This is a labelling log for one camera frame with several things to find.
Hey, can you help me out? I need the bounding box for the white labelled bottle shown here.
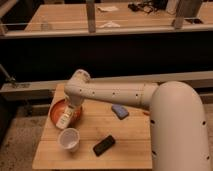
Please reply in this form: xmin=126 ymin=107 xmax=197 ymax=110
xmin=56 ymin=107 xmax=74 ymax=129

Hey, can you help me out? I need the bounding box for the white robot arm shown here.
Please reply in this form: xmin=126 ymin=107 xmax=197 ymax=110
xmin=64 ymin=69 xmax=211 ymax=171

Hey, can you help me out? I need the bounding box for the orange ceramic bowl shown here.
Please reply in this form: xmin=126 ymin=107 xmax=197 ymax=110
xmin=50 ymin=99 xmax=82 ymax=128

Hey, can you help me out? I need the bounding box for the white plastic cup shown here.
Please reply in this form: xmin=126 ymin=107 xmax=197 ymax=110
xmin=58 ymin=128 xmax=80 ymax=152

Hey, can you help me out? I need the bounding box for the blue sponge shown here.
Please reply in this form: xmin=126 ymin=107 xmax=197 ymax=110
xmin=111 ymin=105 xmax=129 ymax=120

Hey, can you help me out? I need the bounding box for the small wooden table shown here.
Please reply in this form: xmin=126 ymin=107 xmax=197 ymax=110
xmin=32 ymin=82 xmax=160 ymax=171

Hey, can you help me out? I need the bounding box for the black rectangular block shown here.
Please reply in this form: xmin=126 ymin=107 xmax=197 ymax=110
xmin=93 ymin=135 xmax=115 ymax=156

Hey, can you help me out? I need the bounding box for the orange small object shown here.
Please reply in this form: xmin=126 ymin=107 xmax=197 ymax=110
xmin=143 ymin=111 xmax=150 ymax=116

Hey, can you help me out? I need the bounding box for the clear plastic cup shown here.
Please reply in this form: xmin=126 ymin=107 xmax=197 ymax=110
xmin=41 ymin=16 xmax=50 ymax=31

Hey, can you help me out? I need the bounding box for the long wooden workbench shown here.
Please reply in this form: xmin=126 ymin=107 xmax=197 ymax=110
xmin=0 ymin=2 xmax=213 ymax=38

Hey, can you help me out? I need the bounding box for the white crumpled paper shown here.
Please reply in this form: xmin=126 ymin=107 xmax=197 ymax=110
xmin=99 ymin=21 xmax=121 ymax=28

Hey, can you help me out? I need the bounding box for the white paper sheet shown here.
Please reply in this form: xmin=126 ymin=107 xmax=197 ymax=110
xmin=97 ymin=6 xmax=119 ymax=12

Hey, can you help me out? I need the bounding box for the grey metal post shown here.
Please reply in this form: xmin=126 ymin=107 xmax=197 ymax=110
xmin=86 ymin=0 xmax=96 ymax=33
xmin=172 ymin=0 xmax=203 ymax=29

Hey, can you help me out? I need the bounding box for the black cable bundle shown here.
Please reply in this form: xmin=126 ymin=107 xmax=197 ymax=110
xmin=127 ymin=0 xmax=161 ymax=14

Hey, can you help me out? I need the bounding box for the grey metal post right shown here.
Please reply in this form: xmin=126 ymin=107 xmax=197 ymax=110
xmin=172 ymin=0 xmax=203 ymax=29

